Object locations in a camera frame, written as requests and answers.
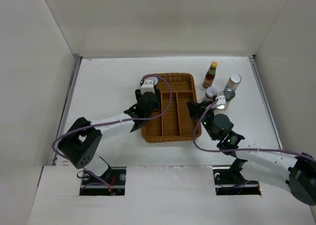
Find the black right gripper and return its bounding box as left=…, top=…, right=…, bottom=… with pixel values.
left=186, top=101, right=217, bottom=141

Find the spice jar white red lid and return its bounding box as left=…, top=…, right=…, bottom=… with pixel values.
left=151, top=77, right=158, bottom=87
left=203, top=87, right=218, bottom=101

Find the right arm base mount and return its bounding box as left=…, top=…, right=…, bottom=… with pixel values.
left=213, top=159, right=261, bottom=196

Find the white jar silver lid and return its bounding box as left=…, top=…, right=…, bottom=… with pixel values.
left=217, top=105, right=227, bottom=111

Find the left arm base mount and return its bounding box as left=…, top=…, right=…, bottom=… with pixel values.
left=77, top=157, right=127, bottom=196

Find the brown wicker basket tray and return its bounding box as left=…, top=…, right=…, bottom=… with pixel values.
left=142, top=73, right=201, bottom=143

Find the tall jar silver lid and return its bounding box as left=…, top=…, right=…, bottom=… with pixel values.
left=225, top=74, right=241, bottom=91

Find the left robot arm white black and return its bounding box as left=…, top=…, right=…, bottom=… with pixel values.
left=57, top=88, right=161, bottom=185

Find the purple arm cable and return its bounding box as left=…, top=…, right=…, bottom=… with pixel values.
left=51, top=74, right=172, bottom=190
left=193, top=98, right=316, bottom=161

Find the red chili sauce bottle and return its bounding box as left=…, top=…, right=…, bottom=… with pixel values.
left=202, top=61, right=218, bottom=88

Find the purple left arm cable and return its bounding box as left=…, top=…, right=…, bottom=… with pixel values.
left=51, top=74, right=172, bottom=190

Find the clear top salt grinder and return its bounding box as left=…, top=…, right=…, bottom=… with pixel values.
left=223, top=88, right=236, bottom=110

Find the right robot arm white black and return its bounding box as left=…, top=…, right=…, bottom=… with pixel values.
left=187, top=101, right=316, bottom=206

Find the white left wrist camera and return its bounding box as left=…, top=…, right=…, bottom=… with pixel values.
left=140, top=78, right=155, bottom=95

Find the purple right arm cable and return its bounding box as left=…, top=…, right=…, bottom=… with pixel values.
left=193, top=98, right=316, bottom=161

